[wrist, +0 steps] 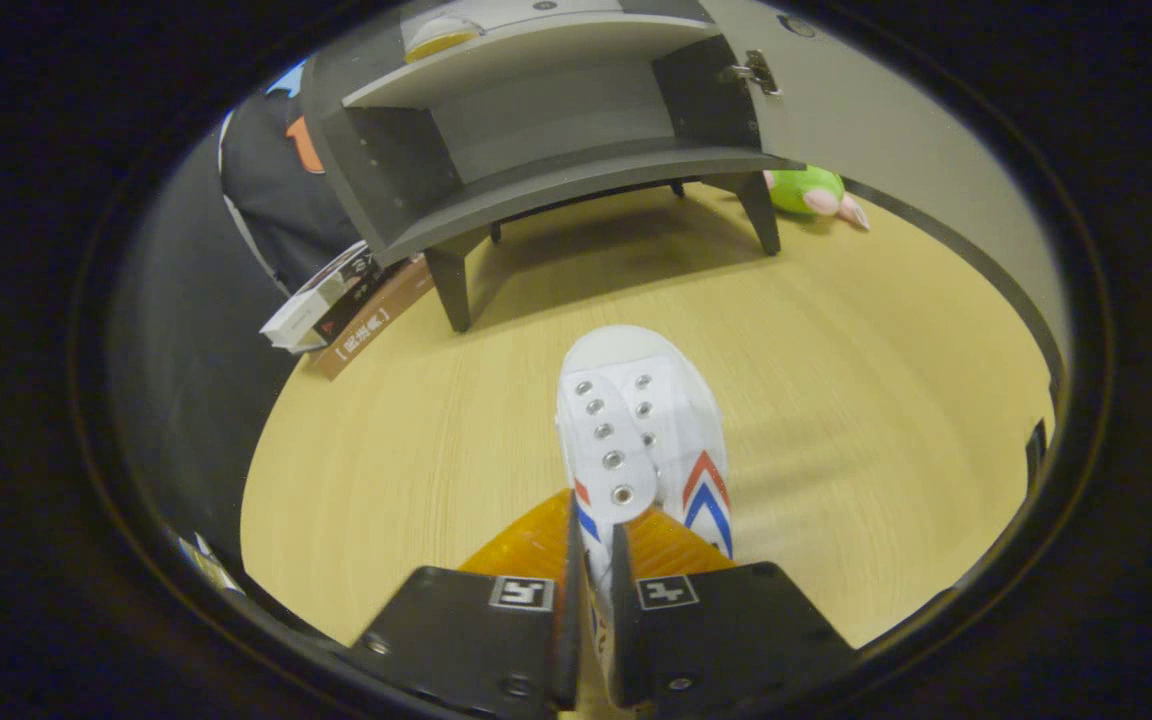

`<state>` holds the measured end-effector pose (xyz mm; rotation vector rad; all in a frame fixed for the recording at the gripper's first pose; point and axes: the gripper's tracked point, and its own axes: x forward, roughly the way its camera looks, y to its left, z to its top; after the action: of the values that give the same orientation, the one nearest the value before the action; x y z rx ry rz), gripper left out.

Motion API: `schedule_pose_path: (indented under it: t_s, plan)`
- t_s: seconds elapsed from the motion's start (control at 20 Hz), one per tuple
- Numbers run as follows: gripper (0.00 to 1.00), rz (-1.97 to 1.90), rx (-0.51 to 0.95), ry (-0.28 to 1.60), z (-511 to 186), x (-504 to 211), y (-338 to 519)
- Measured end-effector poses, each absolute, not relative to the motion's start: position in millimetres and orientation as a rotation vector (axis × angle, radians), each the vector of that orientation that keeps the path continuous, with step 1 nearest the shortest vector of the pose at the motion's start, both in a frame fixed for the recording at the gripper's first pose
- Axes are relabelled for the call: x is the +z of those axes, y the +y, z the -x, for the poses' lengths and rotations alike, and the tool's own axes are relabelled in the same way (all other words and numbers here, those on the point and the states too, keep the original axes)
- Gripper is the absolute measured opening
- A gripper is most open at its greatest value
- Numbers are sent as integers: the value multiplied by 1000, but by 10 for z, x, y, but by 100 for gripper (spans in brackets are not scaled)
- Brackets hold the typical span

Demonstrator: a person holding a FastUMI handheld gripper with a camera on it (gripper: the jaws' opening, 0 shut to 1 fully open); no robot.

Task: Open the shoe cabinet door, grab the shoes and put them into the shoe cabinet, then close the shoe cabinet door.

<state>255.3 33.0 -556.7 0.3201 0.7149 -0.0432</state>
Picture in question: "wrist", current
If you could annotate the white shoe yellow sole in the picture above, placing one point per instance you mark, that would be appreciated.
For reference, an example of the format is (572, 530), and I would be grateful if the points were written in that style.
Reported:
(441, 38)

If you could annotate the brown book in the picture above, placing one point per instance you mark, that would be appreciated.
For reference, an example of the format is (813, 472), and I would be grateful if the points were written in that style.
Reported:
(376, 325)

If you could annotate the grey shoe cabinet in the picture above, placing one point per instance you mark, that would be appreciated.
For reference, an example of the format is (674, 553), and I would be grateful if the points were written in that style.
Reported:
(536, 185)

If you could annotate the green pink plush toy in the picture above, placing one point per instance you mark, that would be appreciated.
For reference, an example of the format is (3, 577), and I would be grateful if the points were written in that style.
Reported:
(804, 190)

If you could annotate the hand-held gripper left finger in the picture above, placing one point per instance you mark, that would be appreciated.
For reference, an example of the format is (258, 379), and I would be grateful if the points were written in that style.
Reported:
(568, 640)

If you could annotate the black backdrop cloth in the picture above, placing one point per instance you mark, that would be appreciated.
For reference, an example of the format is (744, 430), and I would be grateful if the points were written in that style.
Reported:
(186, 380)

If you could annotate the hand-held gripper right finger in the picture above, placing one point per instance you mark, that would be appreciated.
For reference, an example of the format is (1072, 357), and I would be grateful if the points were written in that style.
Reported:
(622, 640)

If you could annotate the white shoe red blue stripes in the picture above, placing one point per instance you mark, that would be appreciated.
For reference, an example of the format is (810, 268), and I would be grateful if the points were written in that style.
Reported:
(636, 400)

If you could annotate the black book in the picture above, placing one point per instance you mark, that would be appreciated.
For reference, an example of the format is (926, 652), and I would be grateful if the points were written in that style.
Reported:
(356, 300)

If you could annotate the grey cabinet shelf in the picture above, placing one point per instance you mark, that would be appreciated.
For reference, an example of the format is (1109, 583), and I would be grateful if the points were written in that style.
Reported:
(536, 55)

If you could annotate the metal door hinge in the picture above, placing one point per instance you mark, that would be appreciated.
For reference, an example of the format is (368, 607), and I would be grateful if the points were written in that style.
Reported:
(758, 72)

